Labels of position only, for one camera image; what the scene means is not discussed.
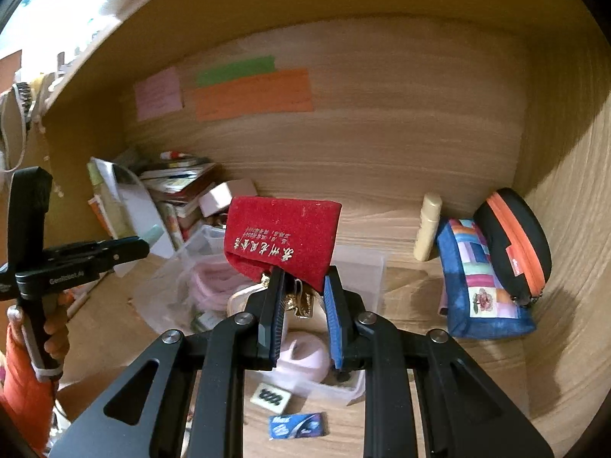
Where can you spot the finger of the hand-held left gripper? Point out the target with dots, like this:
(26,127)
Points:
(114,253)

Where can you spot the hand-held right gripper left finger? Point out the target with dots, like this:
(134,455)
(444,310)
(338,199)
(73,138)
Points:
(276,327)

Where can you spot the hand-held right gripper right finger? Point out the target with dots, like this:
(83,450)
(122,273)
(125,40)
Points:
(335,331)

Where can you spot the pink round case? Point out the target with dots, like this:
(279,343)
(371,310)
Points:
(310,358)

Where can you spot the translucent plastic storage box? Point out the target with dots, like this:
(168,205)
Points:
(355,267)

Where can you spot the red velvet pouch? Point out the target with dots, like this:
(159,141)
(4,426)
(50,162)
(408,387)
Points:
(286,233)

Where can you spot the person's left forearm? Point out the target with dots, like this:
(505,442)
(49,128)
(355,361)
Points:
(24,400)

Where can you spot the wooden desktop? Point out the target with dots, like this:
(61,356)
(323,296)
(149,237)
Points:
(405,162)

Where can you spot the person's left hand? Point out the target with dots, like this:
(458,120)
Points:
(56,334)

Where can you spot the gold metal hair clip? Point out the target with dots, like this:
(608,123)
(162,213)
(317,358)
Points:
(300,304)

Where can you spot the mahjong tile with black dots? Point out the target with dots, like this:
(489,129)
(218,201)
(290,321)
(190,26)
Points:
(271,397)

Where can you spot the stack of books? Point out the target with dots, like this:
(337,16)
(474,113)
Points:
(181,186)

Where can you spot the small blue box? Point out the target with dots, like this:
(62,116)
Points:
(298,425)

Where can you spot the pink flat item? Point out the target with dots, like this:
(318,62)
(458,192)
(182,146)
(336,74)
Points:
(443,304)

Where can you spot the small white box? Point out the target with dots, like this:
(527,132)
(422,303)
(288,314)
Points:
(226,195)

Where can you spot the cream tube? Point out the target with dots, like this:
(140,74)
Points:
(427,229)

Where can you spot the blue patchwork pouch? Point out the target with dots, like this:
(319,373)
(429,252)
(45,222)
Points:
(482,276)

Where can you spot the black case with orange zipper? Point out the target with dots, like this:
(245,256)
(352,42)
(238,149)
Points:
(506,229)

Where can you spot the orange sticky note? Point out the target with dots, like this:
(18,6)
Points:
(253,98)

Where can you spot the green sticky note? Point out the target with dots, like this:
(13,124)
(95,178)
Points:
(234,70)

